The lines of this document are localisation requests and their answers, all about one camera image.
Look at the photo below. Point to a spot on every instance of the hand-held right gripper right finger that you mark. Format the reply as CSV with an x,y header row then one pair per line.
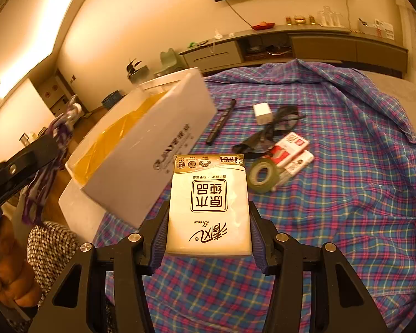
x,y
258,246

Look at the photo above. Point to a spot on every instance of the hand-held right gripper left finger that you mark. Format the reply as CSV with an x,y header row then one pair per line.
x,y
159,244

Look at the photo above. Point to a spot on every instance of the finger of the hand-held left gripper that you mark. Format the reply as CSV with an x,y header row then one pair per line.
x,y
24,161

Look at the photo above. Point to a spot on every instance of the white tissue pack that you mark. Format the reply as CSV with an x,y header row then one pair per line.
x,y
211,215

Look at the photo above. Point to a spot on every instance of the green tape roll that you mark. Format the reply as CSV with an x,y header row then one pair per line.
x,y
253,180

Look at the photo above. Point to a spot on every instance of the white foam box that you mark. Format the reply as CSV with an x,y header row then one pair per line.
x,y
180,125

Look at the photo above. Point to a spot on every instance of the black marker pen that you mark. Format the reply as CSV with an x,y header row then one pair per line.
x,y
222,121

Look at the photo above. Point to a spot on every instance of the white charger cube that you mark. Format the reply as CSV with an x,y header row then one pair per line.
x,y
262,113

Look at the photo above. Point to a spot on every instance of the person's left forearm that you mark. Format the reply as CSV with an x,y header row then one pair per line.
x,y
52,249

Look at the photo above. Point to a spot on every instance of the person's left hand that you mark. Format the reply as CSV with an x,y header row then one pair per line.
x,y
14,274

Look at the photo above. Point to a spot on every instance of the blue plaid cloth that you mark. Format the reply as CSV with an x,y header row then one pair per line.
x,y
332,197

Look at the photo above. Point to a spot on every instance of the small white tube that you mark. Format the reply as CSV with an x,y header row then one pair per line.
x,y
298,163

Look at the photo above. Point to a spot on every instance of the yellow plastic liner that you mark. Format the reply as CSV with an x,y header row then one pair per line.
x,y
124,135

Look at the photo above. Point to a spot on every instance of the blue basket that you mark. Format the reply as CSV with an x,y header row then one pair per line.
x,y
111,99

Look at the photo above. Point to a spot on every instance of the red and white small box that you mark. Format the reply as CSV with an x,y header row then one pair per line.
x,y
291,144

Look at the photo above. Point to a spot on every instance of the white trash bin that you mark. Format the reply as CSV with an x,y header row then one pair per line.
x,y
142,74

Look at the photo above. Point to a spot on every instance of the green plastic chair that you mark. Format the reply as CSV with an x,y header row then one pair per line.
x,y
170,60

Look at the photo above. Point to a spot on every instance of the long grey cabinet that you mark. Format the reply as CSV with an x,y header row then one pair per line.
x,y
315,47

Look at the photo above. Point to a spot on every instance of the red tray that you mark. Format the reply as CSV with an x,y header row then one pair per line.
x,y
262,25

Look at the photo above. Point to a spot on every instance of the row of gold ornaments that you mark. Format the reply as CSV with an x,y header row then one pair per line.
x,y
300,20

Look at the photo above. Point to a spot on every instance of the clear glass bottles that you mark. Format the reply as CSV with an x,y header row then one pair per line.
x,y
329,17

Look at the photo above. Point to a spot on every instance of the white storage box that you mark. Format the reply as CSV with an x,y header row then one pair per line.
x,y
378,29

